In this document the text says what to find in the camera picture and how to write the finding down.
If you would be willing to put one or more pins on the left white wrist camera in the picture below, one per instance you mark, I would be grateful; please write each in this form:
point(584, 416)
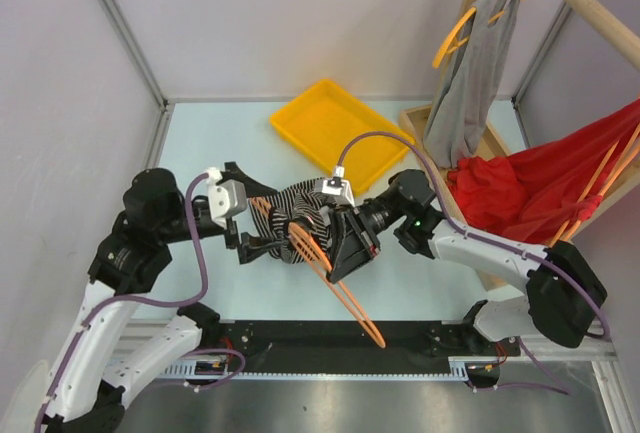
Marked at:
point(226, 198)

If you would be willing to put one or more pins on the wooden clothes rack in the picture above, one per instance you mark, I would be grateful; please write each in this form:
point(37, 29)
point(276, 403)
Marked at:
point(625, 175)

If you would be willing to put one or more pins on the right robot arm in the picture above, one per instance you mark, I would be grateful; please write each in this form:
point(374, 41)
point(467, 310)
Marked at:
point(560, 293)

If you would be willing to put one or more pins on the yellow plastic tray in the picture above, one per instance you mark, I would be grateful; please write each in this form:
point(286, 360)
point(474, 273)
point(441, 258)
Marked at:
point(321, 121)

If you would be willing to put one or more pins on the striped tank top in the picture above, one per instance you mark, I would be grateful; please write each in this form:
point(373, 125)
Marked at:
point(299, 202)

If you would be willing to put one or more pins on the grey tank top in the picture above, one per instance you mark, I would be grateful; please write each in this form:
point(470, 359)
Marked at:
point(459, 111)

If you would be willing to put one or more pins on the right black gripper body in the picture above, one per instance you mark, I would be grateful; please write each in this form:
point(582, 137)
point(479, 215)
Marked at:
point(366, 232)

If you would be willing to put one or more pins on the white cable duct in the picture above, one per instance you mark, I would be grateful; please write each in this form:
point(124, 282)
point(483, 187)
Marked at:
point(205, 371)

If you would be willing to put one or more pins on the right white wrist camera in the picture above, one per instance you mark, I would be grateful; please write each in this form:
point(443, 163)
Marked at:
point(337, 187)

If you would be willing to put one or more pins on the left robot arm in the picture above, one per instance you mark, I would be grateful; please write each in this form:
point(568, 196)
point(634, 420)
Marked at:
point(88, 394)

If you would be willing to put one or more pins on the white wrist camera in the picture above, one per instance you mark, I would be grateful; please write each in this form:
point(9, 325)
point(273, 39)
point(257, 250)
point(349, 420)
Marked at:
point(337, 187)
point(226, 198)

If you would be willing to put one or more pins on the red tank top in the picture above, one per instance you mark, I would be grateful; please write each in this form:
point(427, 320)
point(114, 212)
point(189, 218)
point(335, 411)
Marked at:
point(527, 196)

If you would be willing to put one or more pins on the orange hanger with grey top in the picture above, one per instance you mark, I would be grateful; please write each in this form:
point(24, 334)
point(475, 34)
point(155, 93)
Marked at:
point(460, 28)

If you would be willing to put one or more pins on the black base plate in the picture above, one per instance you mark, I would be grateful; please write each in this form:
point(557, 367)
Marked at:
point(300, 342)

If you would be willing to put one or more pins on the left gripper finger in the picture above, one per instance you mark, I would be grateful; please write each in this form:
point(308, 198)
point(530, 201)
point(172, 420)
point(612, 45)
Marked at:
point(251, 247)
point(253, 188)

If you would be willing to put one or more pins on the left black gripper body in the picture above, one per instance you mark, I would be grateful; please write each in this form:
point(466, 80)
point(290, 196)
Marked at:
point(232, 233)

